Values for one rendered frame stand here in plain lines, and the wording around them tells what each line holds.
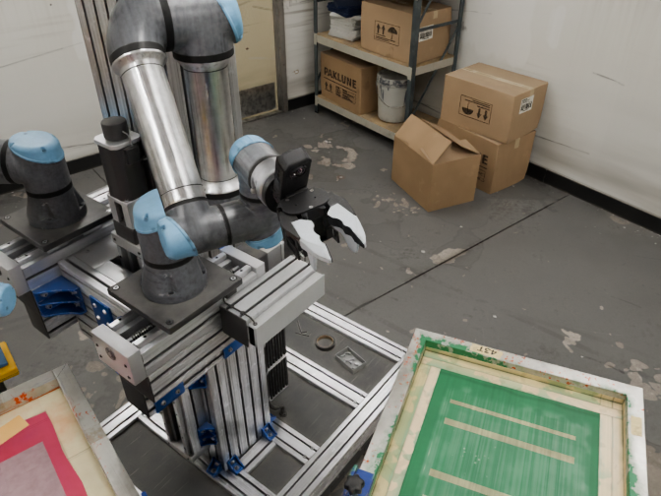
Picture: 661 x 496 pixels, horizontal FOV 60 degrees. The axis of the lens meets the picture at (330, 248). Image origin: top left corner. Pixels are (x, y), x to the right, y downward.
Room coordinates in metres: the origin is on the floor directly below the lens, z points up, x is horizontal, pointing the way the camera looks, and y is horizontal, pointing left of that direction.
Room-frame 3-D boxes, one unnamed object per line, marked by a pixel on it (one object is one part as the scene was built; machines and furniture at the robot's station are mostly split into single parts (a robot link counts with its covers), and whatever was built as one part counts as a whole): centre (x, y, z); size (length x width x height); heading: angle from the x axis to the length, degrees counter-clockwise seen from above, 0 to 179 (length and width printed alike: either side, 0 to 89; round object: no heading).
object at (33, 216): (1.35, 0.76, 1.31); 0.15 x 0.15 x 0.10
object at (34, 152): (1.35, 0.76, 1.42); 0.13 x 0.12 x 0.14; 90
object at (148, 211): (1.05, 0.36, 1.42); 0.13 x 0.12 x 0.14; 118
